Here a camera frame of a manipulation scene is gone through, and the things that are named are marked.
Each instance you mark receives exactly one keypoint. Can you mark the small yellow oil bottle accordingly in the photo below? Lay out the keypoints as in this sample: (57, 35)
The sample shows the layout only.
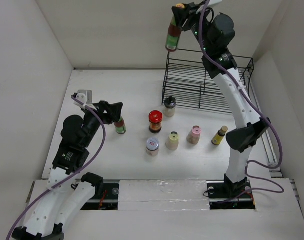
(218, 137)

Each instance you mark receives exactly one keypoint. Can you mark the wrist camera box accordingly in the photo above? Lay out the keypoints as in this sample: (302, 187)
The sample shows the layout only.
(82, 97)
(210, 3)

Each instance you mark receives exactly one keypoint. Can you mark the yellow lid spice shaker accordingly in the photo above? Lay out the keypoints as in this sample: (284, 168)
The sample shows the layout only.
(172, 141)

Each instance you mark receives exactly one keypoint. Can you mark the pink lid spice shaker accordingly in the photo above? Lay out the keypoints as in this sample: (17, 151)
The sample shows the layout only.
(194, 135)

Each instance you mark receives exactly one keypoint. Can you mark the black wire rack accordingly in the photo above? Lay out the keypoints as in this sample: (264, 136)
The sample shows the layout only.
(187, 81)

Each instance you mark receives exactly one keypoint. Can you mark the black cap spice shaker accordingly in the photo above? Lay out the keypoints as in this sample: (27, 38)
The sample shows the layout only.
(169, 106)

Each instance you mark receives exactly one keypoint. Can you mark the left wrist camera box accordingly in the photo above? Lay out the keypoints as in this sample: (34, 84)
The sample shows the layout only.
(82, 97)

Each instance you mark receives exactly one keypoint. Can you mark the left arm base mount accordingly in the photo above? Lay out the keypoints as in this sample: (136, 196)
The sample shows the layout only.
(105, 199)

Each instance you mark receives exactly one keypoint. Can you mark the white lid jar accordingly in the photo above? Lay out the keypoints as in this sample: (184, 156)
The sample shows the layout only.
(152, 146)

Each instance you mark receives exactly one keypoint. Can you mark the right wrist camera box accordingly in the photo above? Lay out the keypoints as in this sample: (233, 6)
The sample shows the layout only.
(210, 3)

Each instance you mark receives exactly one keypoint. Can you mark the red lid chili jar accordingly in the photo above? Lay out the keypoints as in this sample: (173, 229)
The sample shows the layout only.
(155, 118)

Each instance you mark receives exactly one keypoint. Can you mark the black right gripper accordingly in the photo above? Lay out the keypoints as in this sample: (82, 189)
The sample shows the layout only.
(191, 11)

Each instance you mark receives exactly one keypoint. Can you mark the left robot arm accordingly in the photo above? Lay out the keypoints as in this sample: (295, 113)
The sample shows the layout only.
(62, 200)

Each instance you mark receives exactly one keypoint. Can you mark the yellow cap chili sauce bottle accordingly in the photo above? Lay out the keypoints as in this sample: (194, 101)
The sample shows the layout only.
(173, 36)

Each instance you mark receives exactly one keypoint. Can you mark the green label sauce bottle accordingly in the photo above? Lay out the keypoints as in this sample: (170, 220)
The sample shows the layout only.
(120, 126)

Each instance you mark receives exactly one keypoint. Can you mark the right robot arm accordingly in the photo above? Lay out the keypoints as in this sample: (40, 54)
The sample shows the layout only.
(213, 37)

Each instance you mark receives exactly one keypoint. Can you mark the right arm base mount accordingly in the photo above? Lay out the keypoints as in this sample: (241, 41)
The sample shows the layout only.
(221, 197)

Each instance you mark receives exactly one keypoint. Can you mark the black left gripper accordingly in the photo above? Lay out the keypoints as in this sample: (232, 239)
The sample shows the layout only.
(113, 110)

